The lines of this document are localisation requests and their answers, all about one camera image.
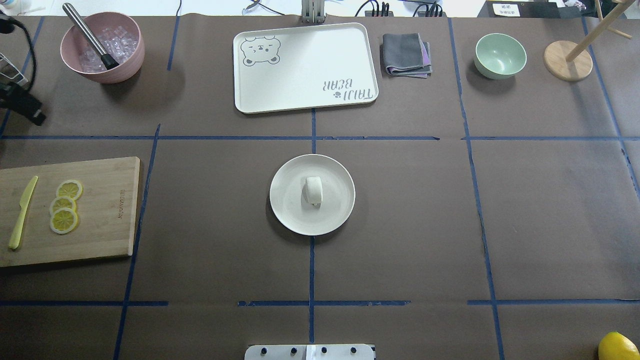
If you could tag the cream round plate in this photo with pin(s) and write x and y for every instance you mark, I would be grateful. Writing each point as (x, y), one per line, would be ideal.
(289, 204)

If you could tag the white bear tray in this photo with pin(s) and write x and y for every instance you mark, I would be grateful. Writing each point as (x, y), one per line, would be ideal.
(306, 67)

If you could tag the grey folded cloth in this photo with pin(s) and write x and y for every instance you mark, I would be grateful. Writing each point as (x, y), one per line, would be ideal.
(406, 55)

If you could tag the bamboo cutting board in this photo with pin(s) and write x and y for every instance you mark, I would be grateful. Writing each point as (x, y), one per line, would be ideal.
(107, 211)

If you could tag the mint green bowl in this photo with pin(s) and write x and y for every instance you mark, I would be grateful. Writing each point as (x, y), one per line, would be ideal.
(499, 56)

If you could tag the metal black-tipped stirrer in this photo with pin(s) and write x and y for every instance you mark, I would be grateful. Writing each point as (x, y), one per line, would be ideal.
(108, 61)

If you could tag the black box with label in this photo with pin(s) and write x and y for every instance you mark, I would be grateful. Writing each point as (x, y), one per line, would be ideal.
(507, 9)

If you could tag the pink bowl with ice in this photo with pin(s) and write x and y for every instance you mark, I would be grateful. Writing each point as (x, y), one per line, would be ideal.
(121, 37)

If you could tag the lemon slice top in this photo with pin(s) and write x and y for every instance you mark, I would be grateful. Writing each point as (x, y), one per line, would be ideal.
(70, 188)

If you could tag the lemon slice bottom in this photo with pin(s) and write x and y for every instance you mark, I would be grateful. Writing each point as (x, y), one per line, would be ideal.
(63, 221)

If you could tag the wooden mug stand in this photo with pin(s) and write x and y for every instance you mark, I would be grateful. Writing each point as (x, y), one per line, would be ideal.
(571, 62)

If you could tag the yellow plastic knife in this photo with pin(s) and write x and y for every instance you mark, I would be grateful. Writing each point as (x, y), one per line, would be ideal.
(24, 202)

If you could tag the yellow lemon upper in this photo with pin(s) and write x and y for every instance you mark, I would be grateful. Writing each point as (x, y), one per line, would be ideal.
(615, 346)

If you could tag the aluminium frame post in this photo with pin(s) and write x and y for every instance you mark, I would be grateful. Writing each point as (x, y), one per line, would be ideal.
(313, 11)

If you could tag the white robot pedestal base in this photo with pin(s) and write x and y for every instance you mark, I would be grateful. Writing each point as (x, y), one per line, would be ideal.
(348, 351)

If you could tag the black camera on cable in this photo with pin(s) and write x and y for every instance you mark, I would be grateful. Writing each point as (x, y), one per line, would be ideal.
(19, 98)

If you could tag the white wire cup rack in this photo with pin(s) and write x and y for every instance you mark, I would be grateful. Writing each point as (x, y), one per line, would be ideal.
(9, 74)

